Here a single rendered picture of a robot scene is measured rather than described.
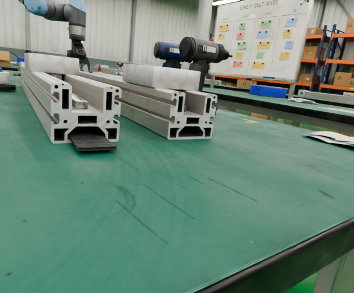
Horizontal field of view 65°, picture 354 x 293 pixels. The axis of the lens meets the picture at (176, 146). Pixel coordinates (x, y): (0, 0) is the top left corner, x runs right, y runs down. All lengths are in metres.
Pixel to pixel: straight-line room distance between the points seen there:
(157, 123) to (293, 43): 3.21
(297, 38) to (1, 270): 3.57
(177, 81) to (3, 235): 0.43
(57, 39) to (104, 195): 12.31
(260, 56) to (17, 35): 9.88
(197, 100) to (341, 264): 0.44
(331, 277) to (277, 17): 3.42
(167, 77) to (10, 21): 11.80
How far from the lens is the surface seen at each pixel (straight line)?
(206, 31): 9.29
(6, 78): 1.05
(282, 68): 3.67
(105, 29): 13.11
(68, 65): 0.74
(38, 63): 0.73
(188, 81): 0.58
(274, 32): 3.84
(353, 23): 10.97
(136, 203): 0.25
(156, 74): 0.54
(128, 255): 0.19
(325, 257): 0.30
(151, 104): 0.55
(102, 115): 0.44
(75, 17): 1.42
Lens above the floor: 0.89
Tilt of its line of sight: 15 degrees down
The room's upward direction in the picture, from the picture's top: 6 degrees clockwise
